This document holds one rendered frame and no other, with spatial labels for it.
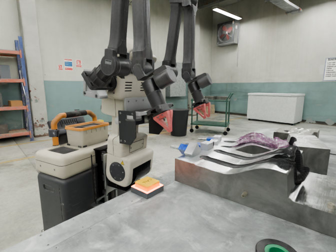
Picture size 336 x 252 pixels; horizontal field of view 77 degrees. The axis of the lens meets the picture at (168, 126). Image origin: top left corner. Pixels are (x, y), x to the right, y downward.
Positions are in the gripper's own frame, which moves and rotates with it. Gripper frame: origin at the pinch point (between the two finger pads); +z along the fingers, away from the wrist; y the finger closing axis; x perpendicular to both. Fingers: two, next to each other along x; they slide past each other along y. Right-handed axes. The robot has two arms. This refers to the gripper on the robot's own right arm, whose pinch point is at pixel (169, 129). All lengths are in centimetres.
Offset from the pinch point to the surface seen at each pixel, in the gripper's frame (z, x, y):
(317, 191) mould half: 33.5, -35.5, 2.1
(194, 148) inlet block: 10.4, -3.2, 6.3
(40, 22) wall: -355, 349, 257
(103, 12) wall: -380, 276, 405
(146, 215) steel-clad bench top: 19.8, 4.5, -23.1
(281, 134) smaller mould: 29, -27, 81
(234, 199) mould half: 28.1, -14.1, -4.5
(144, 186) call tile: 13.8, 8.8, -14.6
